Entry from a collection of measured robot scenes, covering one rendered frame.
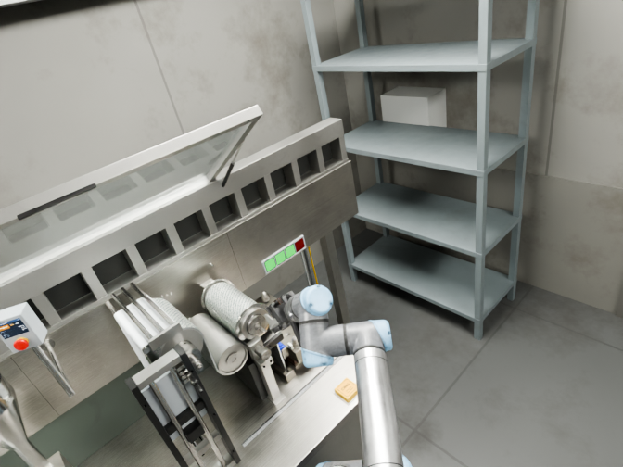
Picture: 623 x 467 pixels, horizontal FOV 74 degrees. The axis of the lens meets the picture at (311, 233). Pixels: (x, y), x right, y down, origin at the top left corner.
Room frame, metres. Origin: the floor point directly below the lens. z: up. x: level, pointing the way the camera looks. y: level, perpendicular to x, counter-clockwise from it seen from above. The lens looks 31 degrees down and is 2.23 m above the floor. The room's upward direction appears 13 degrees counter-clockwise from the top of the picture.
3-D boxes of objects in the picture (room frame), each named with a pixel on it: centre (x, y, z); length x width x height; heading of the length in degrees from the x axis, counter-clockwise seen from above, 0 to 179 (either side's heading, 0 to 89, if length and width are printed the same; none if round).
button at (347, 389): (1.01, 0.00, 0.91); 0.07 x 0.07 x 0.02; 36
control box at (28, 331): (0.81, 0.73, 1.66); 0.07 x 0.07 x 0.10; 10
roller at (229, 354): (1.14, 0.44, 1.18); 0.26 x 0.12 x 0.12; 36
